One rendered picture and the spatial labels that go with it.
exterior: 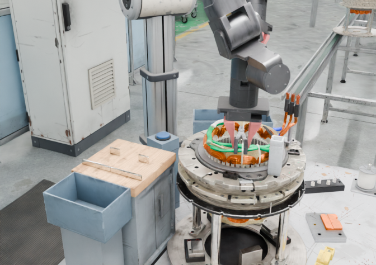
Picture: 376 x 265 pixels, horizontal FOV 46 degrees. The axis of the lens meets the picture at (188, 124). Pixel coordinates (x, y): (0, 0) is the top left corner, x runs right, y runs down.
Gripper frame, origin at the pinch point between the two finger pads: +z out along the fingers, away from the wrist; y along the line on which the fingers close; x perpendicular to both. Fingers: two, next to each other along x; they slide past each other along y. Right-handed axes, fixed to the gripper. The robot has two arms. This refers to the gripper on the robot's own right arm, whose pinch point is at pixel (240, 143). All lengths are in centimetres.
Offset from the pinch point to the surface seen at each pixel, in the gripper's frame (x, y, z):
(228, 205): 2.5, -2.0, 17.7
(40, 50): 206, -140, 43
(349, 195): 49, 39, 43
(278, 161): 6.1, 8.8, 7.2
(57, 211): -3.9, -40.5, 18.3
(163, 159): 16.3, -19.5, 14.4
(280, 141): 6.1, 8.8, 2.2
